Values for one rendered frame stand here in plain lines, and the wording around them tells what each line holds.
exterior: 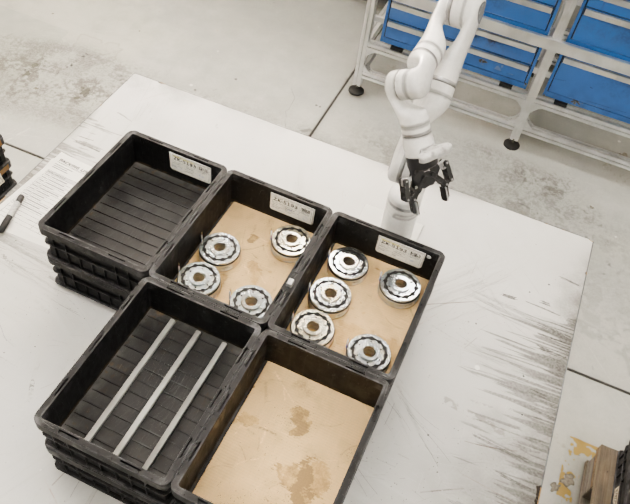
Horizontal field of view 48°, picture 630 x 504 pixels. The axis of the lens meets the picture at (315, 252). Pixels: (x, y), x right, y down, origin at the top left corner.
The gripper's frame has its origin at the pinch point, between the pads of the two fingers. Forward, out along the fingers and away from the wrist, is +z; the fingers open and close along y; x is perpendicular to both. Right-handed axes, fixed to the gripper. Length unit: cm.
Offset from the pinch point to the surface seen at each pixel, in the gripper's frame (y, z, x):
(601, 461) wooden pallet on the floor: -39, 107, 9
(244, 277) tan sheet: 47.4, 3.2, -14.9
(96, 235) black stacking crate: 74, -14, -39
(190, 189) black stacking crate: 46, -14, -43
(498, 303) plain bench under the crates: -13.6, 35.1, 3.0
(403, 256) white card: 10.6, 9.9, -0.3
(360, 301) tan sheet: 26.0, 14.9, 1.1
